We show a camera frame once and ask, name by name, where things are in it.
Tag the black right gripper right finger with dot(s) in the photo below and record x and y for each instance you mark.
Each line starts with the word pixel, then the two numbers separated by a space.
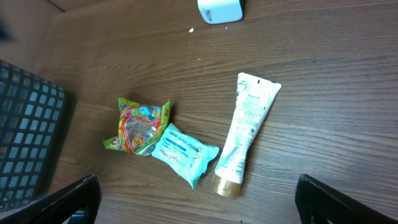
pixel 317 202

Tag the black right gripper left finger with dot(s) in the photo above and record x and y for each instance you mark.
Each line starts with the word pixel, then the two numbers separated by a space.
pixel 78 202

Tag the colourful gummy candy bag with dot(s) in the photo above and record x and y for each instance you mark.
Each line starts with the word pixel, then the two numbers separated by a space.
pixel 140 127

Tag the teal wet wipes pack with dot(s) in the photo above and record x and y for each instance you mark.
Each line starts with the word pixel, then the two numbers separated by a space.
pixel 187 156

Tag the white tube gold cap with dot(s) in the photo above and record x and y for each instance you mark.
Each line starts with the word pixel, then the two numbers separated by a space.
pixel 254 98

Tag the white barcode scanner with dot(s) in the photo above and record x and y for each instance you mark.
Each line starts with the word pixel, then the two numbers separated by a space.
pixel 221 11

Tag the grey plastic mesh basket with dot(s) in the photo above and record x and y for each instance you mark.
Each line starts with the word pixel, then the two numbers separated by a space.
pixel 35 114

